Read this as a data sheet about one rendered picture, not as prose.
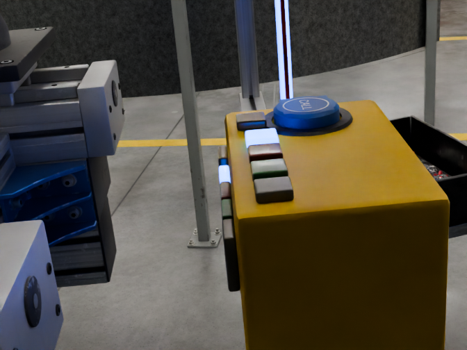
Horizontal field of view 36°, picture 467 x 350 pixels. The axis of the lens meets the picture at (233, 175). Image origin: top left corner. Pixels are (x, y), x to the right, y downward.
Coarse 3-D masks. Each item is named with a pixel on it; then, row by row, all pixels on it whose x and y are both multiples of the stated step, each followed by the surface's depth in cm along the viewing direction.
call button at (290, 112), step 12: (312, 96) 46; (324, 96) 45; (276, 108) 44; (288, 108) 43; (300, 108) 43; (312, 108) 43; (324, 108) 43; (336, 108) 43; (276, 120) 44; (288, 120) 43; (300, 120) 42; (312, 120) 42; (324, 120) 42; (336, 120) 43
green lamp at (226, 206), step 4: (224, 200) 38; (228, 200) 38; (224, 204) 38; (228, 204) 38; (232, 204) 38; (224, 208) 37; (228, 208) 37; (232, 208) 37; (224, 212) 37; (228, 212) 37; (232, 212) 37; (224, 216) 36; (228, 216) 36; (232, 216) 36
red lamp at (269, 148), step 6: (252, 144) 40; (258, 144) 39; (264, 144) 39; (270, 144) 39; (276, 144) 39; (252, 150) 39; (258, 150) 39; (264, 150) 39; (270, 150) 38; (276, 150) 38; (252, 156) 38; (258, 156) 38; (264, 156) 38; (270, 156) 38; (276, 156) 38; (282, 156) 38
